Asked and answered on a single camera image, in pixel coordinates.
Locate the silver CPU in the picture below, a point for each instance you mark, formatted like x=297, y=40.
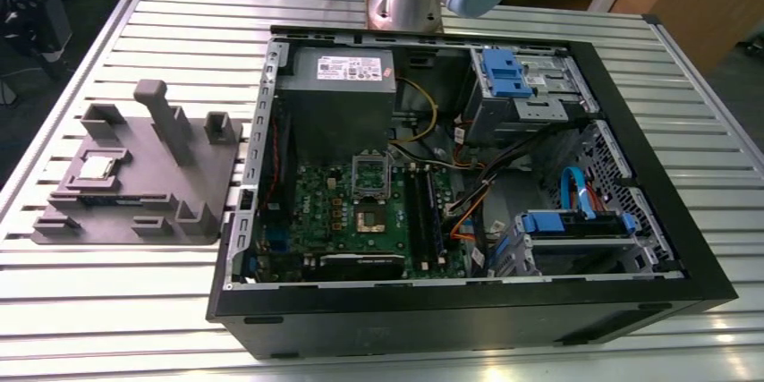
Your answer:
x=98, y=167

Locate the thin metal locking lever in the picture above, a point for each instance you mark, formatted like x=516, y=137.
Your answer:
x=390, y=163

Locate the CPU socket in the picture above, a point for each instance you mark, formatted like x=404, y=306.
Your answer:
x=374, y=220

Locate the grey parts rack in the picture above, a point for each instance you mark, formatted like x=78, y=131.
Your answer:
x=149, y=163

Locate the RAM stick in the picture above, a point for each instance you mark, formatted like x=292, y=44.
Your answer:
x=113, y=201

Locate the grey power supply unit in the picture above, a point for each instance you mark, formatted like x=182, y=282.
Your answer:
x=333, y=118

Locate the blue board connector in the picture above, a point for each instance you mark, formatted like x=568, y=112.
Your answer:
x=277, y=239

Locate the green motherboard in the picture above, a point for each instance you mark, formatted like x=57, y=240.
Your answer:
x=316, y=221

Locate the black graphics card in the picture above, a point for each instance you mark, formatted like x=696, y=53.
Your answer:
x=357, y=265

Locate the black RAM slot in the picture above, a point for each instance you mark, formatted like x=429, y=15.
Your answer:
x=440, y=216
x=417, y=216
x=424, y=216
x=432, y=216

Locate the blue plastic drive carrier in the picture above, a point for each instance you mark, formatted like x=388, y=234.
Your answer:
x=504, y=73

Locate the metal drive cage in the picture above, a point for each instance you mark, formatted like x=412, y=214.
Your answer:
x=537, y=113

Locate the black PC case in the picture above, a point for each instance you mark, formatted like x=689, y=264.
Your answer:
x=417, y=324

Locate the blue plastic rails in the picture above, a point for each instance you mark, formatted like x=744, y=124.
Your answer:
x=501, y=252

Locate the hard disk in blue carrier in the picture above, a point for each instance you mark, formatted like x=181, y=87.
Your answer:
x=573, y=223

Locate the metal disk bay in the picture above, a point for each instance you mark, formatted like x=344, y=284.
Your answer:
x=584, y=243

